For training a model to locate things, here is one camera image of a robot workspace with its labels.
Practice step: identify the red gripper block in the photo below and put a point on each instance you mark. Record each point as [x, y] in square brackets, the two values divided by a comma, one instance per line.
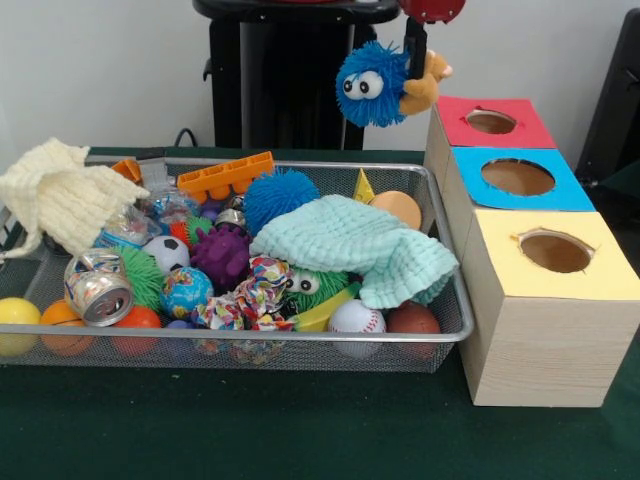
[432, 10]

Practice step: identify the brown plush monkey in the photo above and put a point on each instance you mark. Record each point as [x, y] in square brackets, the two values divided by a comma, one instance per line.
[425, 92]

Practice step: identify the blue spiky ball with eyes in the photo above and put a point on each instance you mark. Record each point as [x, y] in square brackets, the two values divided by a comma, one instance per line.
[375, 105]

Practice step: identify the toy hamburger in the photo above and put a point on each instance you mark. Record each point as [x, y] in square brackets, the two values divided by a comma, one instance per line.
[400, 205]

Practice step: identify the mint green muslin cloth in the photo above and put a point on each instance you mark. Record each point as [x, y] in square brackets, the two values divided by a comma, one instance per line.
[350, 240]

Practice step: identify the cream muslin cloth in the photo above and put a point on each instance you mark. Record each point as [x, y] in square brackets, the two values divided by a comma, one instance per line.
[60, 195]

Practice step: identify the crushed silver drink can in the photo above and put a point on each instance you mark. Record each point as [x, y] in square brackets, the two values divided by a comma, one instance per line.
[100, 290]

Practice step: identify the wooden box with three holes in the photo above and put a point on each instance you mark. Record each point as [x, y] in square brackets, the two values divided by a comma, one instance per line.
[545, 350]

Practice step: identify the plain blue spiky ball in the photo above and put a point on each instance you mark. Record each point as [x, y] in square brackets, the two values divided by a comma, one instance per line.
[280, 192]

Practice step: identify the black flat monitor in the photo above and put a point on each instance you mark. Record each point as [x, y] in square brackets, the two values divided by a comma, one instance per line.
[615, 100]

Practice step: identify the dark green side table cloth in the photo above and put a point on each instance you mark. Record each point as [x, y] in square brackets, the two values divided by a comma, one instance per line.
[625, 182]

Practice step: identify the brown toy football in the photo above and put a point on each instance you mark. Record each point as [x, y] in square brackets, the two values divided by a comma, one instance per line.
[414, 319]

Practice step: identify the white toy baseball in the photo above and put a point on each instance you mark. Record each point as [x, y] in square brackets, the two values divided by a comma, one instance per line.
[356, 316]

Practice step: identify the purple spiky ball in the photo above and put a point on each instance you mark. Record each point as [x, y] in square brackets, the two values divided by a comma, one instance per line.
[220, 257]

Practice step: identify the multicolour patterned cloth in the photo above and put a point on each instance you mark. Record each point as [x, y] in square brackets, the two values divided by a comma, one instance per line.
[255, 295]

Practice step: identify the small toy soccer ball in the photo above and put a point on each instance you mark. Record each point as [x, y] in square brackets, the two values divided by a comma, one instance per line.
[167, 252]

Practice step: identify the blue globe ball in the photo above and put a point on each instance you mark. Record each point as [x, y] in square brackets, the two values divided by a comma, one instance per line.
[186, 292]

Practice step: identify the orange red smooth ball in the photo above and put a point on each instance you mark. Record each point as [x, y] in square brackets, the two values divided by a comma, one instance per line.
[142, 317]

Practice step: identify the orange toy basketball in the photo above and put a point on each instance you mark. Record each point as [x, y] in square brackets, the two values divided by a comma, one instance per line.
[60, 315]

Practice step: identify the yellow smooth ball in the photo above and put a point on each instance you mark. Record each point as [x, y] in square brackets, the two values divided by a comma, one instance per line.
[17, 315]

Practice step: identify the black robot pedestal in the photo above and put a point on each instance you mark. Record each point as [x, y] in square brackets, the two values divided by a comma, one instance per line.
[300, 75]

